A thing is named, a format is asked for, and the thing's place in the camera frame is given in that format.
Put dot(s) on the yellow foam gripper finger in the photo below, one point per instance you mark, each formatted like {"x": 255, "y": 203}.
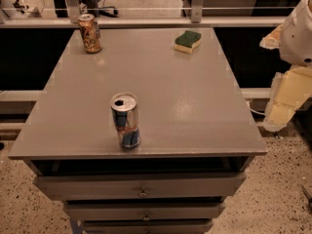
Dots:
{"x": 288, "y": 92}

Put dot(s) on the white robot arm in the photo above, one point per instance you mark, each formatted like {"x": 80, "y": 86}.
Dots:
{"x": 293, "y": 38}

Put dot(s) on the silver blue redbull can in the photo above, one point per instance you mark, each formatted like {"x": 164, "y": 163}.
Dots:
{"x": 125, "y": 116}

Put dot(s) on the brown gold drink can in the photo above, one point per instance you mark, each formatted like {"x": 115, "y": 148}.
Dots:
{"x": 90, "y": 33}

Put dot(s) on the grey drawer cabinet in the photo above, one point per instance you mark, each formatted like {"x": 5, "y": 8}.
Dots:
{"x": 192, "y": 117}

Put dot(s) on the green yellow sponge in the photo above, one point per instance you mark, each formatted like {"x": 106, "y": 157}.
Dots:
{"x": 188, "y": 41}

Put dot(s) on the top grey drawer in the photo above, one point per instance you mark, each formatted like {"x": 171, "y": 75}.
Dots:
{"x": 152, "y": 186}

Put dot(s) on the grey drawer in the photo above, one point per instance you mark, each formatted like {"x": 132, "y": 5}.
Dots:
{"x": 179, "y": 226}
{"x": 144, "y": 211}
{"x": 152, "y": 186}

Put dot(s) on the metal window railing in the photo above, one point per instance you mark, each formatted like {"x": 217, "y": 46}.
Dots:
{"x": 144, "y": 13}

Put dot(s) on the middle grey drawer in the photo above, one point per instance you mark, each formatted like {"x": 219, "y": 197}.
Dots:
{"x": 144, "y": 211}

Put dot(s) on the bottom grey drawer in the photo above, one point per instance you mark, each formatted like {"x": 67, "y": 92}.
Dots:
{"x": 179, "y": 226}

